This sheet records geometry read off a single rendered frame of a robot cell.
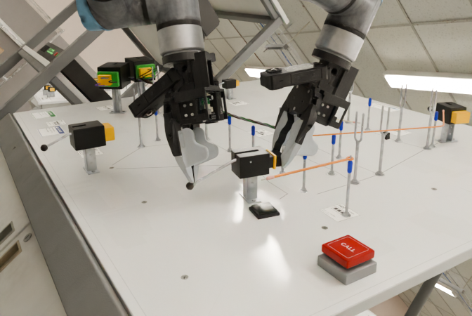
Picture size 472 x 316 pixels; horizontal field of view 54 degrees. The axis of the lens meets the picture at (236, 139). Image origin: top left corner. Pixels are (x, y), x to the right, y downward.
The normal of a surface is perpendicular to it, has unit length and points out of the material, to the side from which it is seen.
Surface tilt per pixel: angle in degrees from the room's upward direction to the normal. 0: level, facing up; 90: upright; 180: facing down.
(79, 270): 90
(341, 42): 110
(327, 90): 98
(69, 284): 90
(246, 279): 53
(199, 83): 120
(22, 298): 90
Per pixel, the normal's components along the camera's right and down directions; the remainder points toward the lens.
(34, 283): -0.52, -0.65
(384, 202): -0.01, -0.95
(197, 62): -0.41, 0.06
